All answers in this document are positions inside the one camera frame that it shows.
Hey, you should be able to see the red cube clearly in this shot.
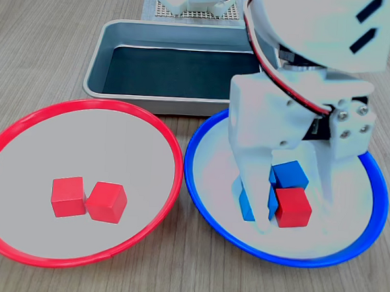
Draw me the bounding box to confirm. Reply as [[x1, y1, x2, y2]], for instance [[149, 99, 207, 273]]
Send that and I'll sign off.
[[272, 186, 314, 231], [83, 180, 129, 225], [50, 174, 89, 220]]

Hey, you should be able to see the blue cube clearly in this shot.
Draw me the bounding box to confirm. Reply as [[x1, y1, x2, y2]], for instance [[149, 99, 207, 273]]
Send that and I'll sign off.
[[267, 159, 311, 191], [229, 176, 280, 224]]

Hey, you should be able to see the blue-rimmed white plate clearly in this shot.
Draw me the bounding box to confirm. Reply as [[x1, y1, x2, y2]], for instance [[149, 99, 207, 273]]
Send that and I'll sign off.
[[178, 105, 390, 274]]

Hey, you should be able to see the black tray mat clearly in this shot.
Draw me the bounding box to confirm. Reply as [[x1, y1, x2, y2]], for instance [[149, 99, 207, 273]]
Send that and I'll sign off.
[[100, 42, 265, 104]]

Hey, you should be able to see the steel tray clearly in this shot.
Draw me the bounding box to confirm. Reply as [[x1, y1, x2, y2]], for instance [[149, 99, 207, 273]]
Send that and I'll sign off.
[[81, 17, 283, 122]]

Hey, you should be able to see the red-rimmed white plate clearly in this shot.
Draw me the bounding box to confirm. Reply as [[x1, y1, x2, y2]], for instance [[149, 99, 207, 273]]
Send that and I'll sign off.
[[0, 92, 188, 277]]

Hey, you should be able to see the red black servo cable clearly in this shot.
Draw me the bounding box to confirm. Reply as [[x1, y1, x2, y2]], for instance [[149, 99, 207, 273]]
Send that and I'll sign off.
[[235, 0, 340, 120]]

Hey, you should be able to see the pale perforated base plate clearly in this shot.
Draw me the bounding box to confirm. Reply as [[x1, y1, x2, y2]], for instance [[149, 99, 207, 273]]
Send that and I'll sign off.
[[155, 0, 241, 23]]

